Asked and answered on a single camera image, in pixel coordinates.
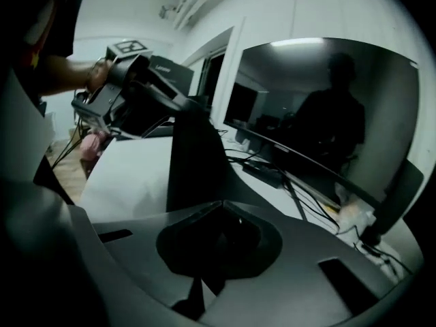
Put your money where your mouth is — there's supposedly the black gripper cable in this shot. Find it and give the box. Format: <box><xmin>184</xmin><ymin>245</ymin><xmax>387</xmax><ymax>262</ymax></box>
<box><xmin>50</xmin><ymin>112</ymin><xmax>91</xmax><ymax>170</ymax></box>

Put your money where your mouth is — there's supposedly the black power adapter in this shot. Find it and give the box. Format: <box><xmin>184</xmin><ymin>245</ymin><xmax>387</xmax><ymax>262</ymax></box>
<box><xmin>240</xmin><ymin>160</ymin><xmax>284</xmax><ymax>189</ymax></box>

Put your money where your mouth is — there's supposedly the thin wrist bracelet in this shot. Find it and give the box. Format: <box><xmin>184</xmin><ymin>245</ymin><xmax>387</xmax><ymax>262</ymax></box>
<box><xmin>84</xmin><ymin>57</ymin><xmax>106</xmax><ymax>93</ymax></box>

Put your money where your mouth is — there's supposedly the person's left hand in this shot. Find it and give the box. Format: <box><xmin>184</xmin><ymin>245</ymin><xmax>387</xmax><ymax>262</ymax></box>
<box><xmin>89</xmin><ymin>59</ymin><xmax>114</xmax><ymax>92</ymax></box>

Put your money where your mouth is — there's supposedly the large curved black monitor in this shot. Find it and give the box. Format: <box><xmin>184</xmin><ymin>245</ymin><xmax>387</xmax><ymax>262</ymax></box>
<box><xmin>223</xmin><ymin>37</ymin><xmax>420</xmax><ymax>214</ymax></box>

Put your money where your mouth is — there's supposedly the clear plastic bag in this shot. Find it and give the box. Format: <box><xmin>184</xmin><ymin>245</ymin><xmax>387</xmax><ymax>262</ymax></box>
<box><xmin>332</xmin><ymin>181</ymin><xmax>377</xmax><ymax>233</ymax></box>

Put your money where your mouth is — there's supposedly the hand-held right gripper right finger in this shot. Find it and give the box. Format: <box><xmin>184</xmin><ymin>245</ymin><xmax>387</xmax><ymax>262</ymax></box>
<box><xmin>199</xmin><ymin>200</ymin><xmax>411</xmax><ymax>327</ymax></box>

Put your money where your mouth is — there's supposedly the black cardboard box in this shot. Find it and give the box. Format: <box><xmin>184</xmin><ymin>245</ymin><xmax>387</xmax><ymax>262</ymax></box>
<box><xmin>149</xmin><ymin>54</ymin><xmax>196</xmax><ymax>97</ymax></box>

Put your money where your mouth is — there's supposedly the black cable bundle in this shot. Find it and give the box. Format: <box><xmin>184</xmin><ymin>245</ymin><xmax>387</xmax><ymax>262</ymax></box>
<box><xmin>217</xmin><ymin>127</ymin><xmax>341</xmax><ymax>233</ymax></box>

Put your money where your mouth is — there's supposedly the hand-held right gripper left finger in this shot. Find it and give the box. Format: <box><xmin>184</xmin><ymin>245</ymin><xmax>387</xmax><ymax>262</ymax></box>
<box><xmin>91</xmin><ymin>201</ymin><xmax>224</xmax><ymax>323</ymax></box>

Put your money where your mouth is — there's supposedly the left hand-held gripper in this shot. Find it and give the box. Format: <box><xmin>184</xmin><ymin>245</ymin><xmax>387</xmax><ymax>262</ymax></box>
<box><xmin>70</xmin><ymin>38</ymin><xmax>206</xmax><ymax>140</ymax></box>

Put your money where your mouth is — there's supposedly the black monitor stand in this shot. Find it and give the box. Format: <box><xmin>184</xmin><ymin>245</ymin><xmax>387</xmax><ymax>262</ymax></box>
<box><xmin>360</xmin><ymin>158</ymin><xmax>425</xmax><ymax>248</ymax></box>

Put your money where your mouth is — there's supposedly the white ceiling duct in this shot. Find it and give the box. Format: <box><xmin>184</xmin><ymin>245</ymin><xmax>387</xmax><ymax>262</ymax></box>
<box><xmin>172</xmin><ymin>0</ymin><xmax>225</xmax><ymax>31</ymax></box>

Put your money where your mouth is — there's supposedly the black desk cable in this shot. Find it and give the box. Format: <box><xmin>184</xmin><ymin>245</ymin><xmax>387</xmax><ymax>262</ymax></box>
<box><xmin>352</xmin><ymin>232</ymin><xmax>414</xmax><ymax>281</ymax></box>

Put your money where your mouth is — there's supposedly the person's left forearm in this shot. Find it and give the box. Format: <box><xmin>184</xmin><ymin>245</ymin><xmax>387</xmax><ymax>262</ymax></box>
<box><xmin>36</xmin><ymin>54</ymin><xmax>98</xmax><ymax>97</ymax></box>

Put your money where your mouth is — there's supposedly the person's black printed t-shirt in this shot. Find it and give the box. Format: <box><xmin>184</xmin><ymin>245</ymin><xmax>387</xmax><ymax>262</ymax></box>
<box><xmin>0</xmin><ymin>0</ymin><xmax>90</xmax><ymax>99</ymax></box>

